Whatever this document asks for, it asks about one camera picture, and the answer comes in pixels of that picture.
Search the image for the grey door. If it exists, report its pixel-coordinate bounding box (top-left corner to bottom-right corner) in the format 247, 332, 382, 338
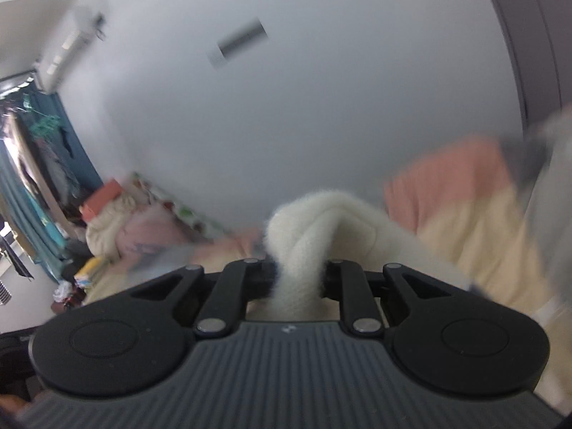
476, 0, 572, 144

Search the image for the red basket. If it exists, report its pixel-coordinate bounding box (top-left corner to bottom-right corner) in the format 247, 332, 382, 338
50, 283, 76, 319

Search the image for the row of hanging clothes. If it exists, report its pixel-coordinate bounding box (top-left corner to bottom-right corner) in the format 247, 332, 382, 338
0, 92, 104, 274

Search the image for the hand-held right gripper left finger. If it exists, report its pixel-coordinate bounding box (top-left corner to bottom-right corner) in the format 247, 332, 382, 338
129, 258, 278, 339

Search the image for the stack of books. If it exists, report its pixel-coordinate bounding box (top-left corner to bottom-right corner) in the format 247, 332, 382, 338
73, 257, 103, 289

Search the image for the cream comforter bundle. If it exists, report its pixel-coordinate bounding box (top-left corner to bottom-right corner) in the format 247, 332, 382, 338
84, 197, 135, 271

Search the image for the pink bedding bundle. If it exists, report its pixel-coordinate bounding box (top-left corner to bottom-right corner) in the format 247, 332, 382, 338
115, 204, 194, 271

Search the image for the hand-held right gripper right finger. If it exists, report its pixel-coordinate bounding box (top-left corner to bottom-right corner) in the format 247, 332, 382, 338
322, 258, 452, 337

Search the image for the white air conditioner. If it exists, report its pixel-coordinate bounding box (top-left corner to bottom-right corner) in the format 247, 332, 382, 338
35, 6, 109, 91

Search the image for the cream fleece jacket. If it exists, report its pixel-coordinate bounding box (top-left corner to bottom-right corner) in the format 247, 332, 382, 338
263, 190, 472, 323

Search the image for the orange box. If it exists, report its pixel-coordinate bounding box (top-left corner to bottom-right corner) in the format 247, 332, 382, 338
79, 179, 124, 223

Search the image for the patchwork quilt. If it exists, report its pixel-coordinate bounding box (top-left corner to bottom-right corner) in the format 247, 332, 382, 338
83, 109, 572, 417

